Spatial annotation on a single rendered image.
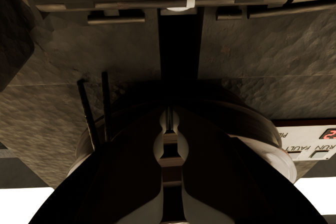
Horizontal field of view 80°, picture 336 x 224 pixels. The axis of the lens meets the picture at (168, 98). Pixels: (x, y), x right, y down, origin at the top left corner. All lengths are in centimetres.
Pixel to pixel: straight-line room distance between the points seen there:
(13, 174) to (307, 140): 934
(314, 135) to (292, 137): 6
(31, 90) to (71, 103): 8
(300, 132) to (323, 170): 869
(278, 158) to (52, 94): 45
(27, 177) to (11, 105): 864
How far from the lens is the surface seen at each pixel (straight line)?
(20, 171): 948
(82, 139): 43
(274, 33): 33
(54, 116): 55
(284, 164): 42
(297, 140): 66
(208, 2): 18
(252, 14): 29
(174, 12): 32
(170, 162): 31
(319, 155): 76
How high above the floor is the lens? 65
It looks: 45 degrees up
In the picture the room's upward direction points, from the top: 178 degrees clockwise
